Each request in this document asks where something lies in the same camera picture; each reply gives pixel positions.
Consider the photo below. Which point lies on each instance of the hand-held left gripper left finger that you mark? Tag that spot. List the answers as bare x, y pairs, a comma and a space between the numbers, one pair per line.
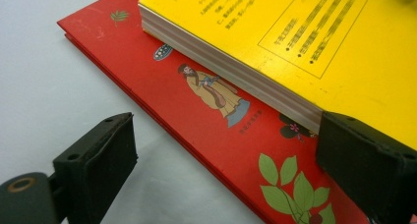
95, 171

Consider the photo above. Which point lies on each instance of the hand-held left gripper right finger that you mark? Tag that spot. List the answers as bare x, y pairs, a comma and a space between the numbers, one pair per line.
370, 168

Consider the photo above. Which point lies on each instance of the yellow cover book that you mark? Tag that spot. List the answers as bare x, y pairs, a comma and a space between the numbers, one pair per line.
360, 86

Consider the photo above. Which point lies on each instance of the red hardcover picture book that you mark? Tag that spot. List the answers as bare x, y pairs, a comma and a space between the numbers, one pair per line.
157, 93

